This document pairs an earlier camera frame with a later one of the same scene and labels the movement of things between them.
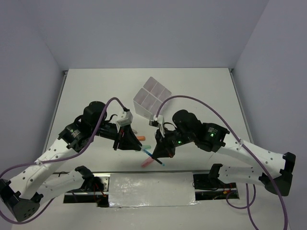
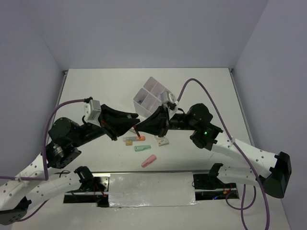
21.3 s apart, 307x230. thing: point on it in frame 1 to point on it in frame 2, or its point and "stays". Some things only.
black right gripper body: (176, 137) to (179, 121)
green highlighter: (147, 146) stays
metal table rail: (135, 172) stays
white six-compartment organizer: (148, 99) stays
